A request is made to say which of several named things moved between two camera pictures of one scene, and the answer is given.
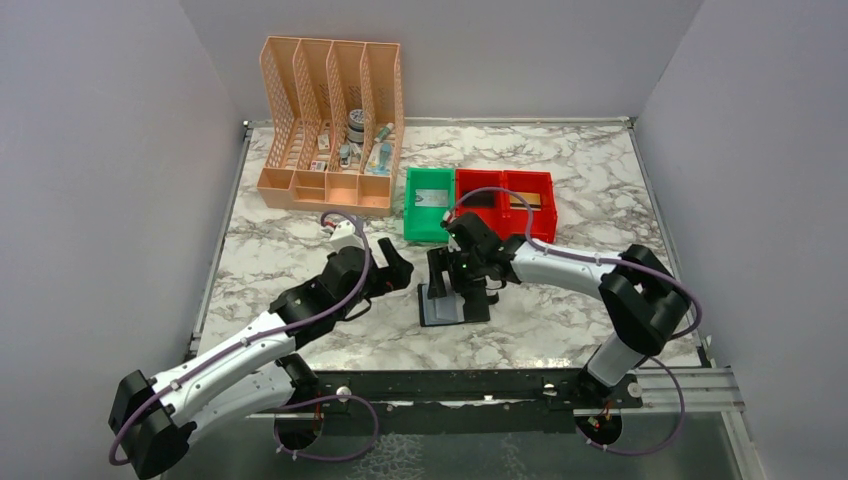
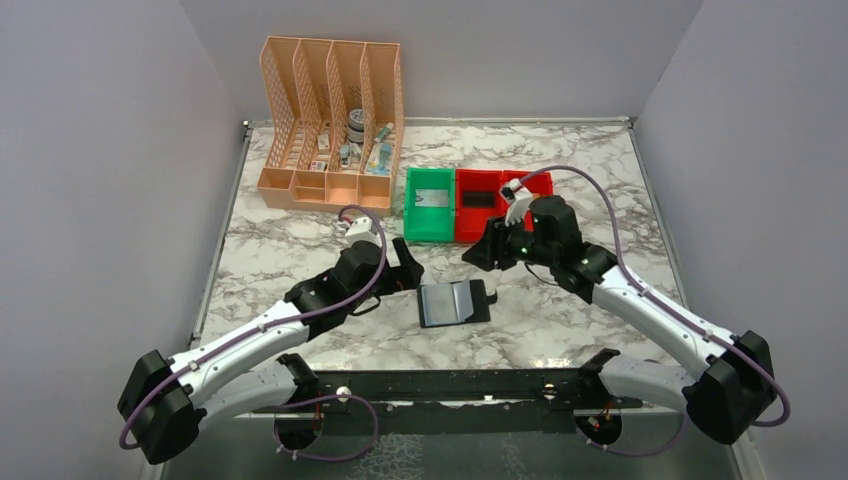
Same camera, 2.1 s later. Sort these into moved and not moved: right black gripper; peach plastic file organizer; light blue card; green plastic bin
Moved: right black gripper
Not moved: green plastic bin; peach plastic file organizer; light blue card
